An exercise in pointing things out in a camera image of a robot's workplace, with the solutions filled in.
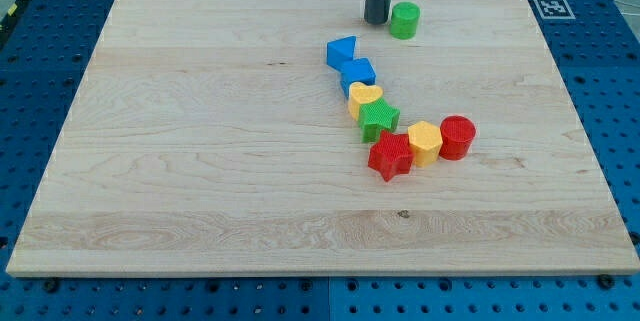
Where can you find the green cylinder block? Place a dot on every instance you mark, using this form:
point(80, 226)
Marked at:
point(404, 20)

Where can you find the green star block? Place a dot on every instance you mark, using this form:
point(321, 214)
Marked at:
point(375, 117)

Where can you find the yellow heart block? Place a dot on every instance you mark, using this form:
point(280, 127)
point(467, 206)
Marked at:
point(360, 94)

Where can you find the red star block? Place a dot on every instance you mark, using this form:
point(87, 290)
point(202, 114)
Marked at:
point(391, 155)

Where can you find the blue cube block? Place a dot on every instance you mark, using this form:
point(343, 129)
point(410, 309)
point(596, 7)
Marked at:
point(357, 70)

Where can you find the blue triangle block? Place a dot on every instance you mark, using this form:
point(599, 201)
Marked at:
point(340, 51)

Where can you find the yellow hexagon block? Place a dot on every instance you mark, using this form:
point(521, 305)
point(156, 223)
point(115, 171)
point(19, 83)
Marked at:
point(425, 141)

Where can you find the red cylinder block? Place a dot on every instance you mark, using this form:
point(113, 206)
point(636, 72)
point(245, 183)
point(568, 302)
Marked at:
point(458, 133)

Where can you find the white fiducial marker tag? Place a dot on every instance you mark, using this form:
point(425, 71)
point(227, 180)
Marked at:
point(554, 9)

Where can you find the yellow black hazard tape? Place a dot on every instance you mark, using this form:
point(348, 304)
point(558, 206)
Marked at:
point(15, 11)

